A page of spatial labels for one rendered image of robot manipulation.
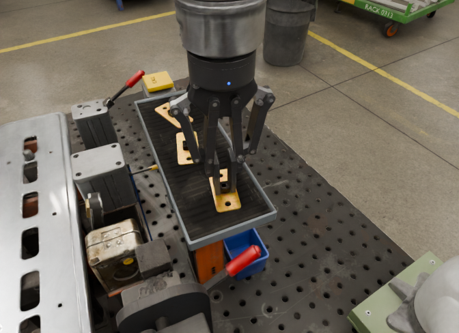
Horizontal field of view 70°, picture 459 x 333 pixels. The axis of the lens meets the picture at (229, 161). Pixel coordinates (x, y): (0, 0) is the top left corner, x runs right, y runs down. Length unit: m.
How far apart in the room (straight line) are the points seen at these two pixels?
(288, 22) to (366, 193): 1.60
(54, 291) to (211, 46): 0.51
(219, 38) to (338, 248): 0.83
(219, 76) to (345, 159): 2.04
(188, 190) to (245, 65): 0.25
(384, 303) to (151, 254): 0.61
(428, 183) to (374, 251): 1.39
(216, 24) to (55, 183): 0.62
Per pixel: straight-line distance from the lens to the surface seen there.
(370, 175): 2.30
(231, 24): 0.32
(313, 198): 1.13
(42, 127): 1.02
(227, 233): 0.48
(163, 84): 0.78
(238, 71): 0.35
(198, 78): 0.36
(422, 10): 4.18
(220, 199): 0.51
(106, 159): 0.69
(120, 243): 0.59
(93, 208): 0.63
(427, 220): 2.21
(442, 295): 0.78
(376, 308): 0.93
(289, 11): 2.98
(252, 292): 0.94
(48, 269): 0.71
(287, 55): 3.19
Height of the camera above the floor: 1.56
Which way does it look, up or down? 45 degrees down
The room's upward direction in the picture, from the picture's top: straight up
